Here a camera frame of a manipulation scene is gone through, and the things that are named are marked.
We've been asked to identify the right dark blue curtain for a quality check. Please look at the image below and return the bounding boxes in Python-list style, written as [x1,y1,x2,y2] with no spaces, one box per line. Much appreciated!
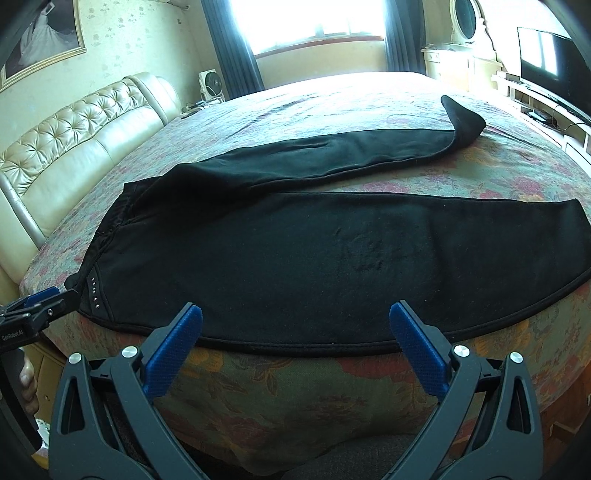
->
[384,0,426,75]

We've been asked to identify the cream vanity dresser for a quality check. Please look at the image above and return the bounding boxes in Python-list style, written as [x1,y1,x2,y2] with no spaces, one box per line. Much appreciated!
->
[422,46,503,85]

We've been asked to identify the white box fan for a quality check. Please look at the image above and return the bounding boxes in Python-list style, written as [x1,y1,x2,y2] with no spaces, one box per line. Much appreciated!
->
[198,69,224,102]

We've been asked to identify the person's left hand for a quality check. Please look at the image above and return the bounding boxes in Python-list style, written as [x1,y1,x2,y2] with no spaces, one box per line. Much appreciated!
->
[19,356,39,415]

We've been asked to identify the framed wedding photo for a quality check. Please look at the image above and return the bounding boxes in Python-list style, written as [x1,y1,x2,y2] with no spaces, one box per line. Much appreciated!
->
[1,1,86,90]

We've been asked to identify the cream tufted leather headboard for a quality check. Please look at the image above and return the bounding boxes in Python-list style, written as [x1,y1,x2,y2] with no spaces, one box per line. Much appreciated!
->
[1,72,181,304]

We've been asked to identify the black pants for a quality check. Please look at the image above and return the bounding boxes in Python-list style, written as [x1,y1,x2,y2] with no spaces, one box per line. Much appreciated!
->
[65,96,590,356]

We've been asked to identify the floral bedspread bed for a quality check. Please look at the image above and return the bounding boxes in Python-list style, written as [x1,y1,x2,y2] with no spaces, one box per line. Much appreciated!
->
[21,73,590,476]

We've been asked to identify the white oval vanity mirror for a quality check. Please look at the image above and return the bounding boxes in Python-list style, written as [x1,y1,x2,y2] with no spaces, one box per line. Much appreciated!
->
[449,0,482,45]

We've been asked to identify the black flat television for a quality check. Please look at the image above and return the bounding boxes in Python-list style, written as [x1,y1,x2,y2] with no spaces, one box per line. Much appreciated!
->
[517,27,590,121]

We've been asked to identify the dark blue curtain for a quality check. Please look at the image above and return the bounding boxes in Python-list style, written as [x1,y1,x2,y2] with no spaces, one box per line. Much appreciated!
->
[201,0,264,99]
[384,0,426,75]

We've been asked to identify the white tv stand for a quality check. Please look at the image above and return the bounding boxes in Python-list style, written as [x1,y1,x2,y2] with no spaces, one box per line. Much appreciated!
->
[491,71,590,175]

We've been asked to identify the left dark blue curtain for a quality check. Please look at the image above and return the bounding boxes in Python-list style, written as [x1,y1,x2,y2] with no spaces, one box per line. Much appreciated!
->
[201,0,264,99]

